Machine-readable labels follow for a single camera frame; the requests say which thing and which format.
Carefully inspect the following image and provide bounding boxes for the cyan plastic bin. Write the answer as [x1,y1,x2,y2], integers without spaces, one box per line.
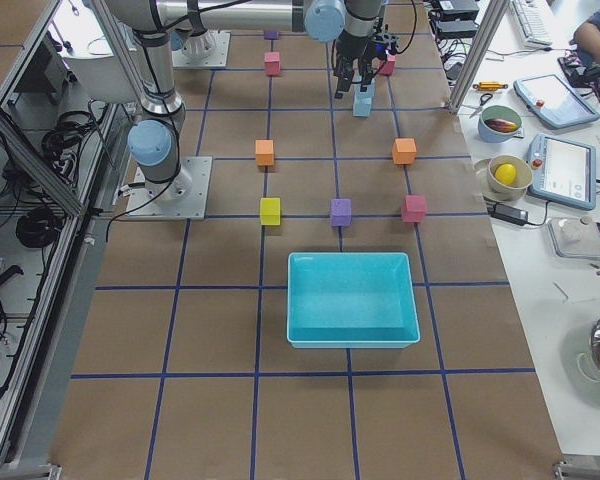
[286,252,421,349]

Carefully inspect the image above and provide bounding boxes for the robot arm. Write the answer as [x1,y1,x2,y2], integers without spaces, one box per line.
[128,30,192,205]
[106,1,394,108]

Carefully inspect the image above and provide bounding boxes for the purple block right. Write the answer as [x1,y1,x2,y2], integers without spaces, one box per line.
[330,198,352,227]

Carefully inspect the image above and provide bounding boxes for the yellow block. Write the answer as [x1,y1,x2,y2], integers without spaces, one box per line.
[259,197,282,226]

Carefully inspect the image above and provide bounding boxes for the magenta block back left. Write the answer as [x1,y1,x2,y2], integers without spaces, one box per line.
[377,54,396,76]

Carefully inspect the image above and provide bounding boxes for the aluminium frame post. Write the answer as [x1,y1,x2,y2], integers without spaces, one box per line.
[448,0,509,114]

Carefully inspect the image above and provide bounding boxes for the black power adapter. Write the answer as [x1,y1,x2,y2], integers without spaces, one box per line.
[488,203,528,226]

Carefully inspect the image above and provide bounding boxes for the orange block back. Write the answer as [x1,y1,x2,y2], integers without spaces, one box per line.
[392,138,417,165]

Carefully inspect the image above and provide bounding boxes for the gold cylinder tool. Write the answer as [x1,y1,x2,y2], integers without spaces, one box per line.
[472,81,509,92]

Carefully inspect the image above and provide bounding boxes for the bowl with yellow lemon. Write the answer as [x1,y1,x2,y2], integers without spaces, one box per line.
[474,155,533,202]

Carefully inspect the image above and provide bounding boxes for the teach pendant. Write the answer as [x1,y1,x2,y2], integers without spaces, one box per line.
[527,133,597,211]
[513,74,600,129]

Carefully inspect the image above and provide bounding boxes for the purple block left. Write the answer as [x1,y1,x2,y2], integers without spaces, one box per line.
[263,30,280,40]

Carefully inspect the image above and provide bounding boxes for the teach pendant far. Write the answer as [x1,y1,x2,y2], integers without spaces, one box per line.
[513,74,600,129]

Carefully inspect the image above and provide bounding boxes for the orange block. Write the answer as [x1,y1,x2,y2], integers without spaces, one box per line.
[392,138,417,165]
[254,139,275,167]

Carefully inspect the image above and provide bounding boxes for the kitchen scale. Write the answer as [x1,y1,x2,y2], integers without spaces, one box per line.
[547,218,600,260]

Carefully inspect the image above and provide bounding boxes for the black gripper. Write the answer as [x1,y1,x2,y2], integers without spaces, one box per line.
[334,30,380,99]

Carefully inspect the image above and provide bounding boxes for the magenta block back right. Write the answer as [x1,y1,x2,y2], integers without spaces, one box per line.
[401,195,428,224]

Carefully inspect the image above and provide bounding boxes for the orange block front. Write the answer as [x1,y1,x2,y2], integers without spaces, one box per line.
[254,139,275,167]

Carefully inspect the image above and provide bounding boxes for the green bowl with fruit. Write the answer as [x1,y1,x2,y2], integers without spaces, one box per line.
[477,105,522,143]

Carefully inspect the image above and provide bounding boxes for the magenta block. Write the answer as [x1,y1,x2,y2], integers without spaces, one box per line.
[264,51,281,77]
[401,195,428,224]
[377,54,396,76]

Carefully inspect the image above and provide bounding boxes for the purple block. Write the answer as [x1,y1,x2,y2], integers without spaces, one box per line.
[330,198,352,227]
[263,30,280,40]

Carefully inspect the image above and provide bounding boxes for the magenta block front left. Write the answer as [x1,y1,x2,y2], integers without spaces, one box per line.
[264,51,281,77]

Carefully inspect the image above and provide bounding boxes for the light blue block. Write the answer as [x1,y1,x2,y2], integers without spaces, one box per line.
[353,97,373,118]
[355,79,375,100]

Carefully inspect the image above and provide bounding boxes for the teach pendant near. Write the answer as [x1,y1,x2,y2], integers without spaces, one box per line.
[527,133,597,211]

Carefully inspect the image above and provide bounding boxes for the black handled scissors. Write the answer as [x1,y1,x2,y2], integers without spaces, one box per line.
[470,92,493,118]

